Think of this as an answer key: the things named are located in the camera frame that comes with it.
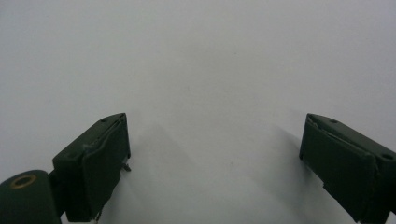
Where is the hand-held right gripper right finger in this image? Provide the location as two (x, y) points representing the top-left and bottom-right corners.
(299, 112), (396, 224)

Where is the grey foam mat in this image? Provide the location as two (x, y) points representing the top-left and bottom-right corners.
(0, 0), (396, 224)

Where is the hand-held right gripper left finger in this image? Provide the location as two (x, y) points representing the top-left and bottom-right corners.
(51, 112), (132, 223)

